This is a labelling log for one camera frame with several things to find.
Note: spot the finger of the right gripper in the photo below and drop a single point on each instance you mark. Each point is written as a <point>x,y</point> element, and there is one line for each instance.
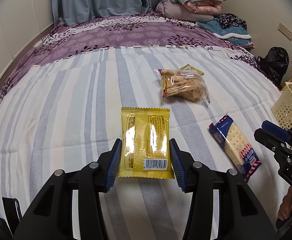
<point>275,131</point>

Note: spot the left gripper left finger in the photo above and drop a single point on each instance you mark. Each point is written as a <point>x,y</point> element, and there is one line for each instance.
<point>50,214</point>

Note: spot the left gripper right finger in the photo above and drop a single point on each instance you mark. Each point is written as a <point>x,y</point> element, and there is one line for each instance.
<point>241,216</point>

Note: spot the clear bag round cookies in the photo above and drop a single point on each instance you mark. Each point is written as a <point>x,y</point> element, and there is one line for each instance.
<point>187,84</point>

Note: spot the gold yellow snack packet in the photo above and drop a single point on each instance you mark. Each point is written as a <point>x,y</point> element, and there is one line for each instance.
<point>145,143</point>

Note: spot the person right hand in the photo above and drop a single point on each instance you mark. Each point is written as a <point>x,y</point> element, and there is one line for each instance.
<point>286,206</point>

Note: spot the cream perforated plastic basket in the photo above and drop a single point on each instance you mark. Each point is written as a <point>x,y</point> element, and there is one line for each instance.
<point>282,109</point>

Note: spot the black smartphone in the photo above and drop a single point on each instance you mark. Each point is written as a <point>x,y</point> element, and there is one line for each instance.
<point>13,213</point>

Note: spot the blue cracker pack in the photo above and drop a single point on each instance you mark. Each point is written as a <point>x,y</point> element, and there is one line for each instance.
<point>235,144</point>

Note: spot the black bag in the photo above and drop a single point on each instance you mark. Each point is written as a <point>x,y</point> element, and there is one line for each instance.
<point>274,65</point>

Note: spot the striped white grey blanket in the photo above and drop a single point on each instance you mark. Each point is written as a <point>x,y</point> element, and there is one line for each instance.
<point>64,114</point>

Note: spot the small yellow bibizan packet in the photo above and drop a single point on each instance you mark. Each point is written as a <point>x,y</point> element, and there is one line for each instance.
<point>189,67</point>

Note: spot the blue leopard clothes pile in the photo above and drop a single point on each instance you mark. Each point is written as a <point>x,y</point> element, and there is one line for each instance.
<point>230,28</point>

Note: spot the folded pink grey quilts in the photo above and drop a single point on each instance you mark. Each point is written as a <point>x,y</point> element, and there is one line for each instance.
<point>190,10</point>

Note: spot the purple floral bedsheet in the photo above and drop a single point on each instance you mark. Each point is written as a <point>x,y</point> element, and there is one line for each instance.
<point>147,30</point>

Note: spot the wall power socket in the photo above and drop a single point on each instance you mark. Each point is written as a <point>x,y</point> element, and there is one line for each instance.
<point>285,31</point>

